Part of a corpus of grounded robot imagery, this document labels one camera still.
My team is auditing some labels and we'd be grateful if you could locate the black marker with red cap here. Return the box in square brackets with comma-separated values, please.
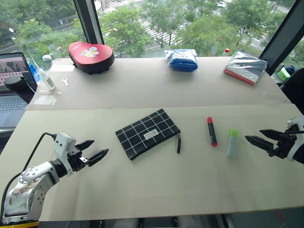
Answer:
[207, 116, 218, 147]

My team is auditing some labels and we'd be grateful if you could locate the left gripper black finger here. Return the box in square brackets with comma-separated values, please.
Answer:
[75, 140, 95, 151]
[86, 148, 110, 167]

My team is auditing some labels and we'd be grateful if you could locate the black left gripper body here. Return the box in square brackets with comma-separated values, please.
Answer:
[67, 143, 90, 172]

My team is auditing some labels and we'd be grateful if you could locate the clear plastic tube bottle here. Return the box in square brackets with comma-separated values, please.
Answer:
[28, 51, 57, 91]

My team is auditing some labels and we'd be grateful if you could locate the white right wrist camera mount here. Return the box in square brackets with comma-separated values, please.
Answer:
[286, 115, 304, 164]

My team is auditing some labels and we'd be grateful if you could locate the black chair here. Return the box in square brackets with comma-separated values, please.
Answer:
[280, 67, 304, 121]

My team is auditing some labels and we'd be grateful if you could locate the blue cloth in plastic bag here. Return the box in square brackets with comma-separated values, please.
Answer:
[164, 48, 199, 73]

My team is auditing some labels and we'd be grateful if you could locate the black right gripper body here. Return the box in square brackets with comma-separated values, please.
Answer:
[267, 130, 298, 160]

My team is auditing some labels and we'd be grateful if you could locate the green highlighter pen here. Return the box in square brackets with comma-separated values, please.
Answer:
[226, 129, 239, 158]

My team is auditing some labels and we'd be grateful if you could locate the red and black boxing pad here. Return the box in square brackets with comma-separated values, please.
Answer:
[68, 41, 115, 75]

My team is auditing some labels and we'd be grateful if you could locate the grey cloth in plastic bag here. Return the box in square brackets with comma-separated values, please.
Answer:
[223, 51, 268, 86]

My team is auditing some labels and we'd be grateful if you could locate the laptop computer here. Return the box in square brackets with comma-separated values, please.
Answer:
[0, 52, 38, 130]

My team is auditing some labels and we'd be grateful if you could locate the green box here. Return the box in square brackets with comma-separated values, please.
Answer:
[275, 67, 291, 82]

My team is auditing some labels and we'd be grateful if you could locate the black cup with lid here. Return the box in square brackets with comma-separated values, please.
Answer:
[3, 76, 36, 104]

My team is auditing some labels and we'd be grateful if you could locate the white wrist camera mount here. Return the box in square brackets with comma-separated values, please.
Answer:
[52, 132, 77, 178]
[286, 115, 304, 164]

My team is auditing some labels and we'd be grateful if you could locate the clear bottle with green lid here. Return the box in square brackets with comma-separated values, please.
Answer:
[41, 53, 54, 71]

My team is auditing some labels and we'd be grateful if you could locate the black grid pencil pouch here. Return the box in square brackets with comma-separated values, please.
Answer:
[115, 108, 182, 162]

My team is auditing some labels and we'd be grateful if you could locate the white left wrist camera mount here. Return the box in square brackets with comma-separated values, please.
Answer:
[52, 132, 77, 178]

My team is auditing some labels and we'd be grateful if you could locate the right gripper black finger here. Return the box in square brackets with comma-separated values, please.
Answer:
[245, 135, 275, 152]
[259, 129, 284, 141]

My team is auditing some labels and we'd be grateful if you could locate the clear plastic sheet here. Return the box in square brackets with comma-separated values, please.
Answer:
[33, 91, 63, 106]

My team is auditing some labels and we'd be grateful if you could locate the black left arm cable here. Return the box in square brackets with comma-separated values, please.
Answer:
[0, 132, 57, 223]

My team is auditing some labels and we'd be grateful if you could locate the black window frame post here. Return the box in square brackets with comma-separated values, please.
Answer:
[72, 0, 105, 46]
[258, 0, 304, 78]

